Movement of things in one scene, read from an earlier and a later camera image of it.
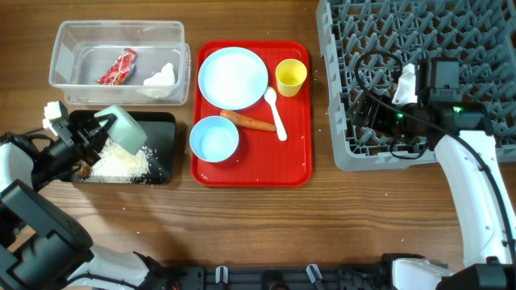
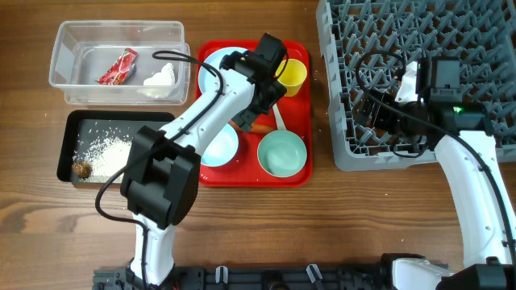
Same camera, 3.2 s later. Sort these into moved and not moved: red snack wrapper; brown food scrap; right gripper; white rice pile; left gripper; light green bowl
Moved: light green bowl; left gripper
Not moved: red snack wrapper; right gripper; white rice pile; brown food scrap
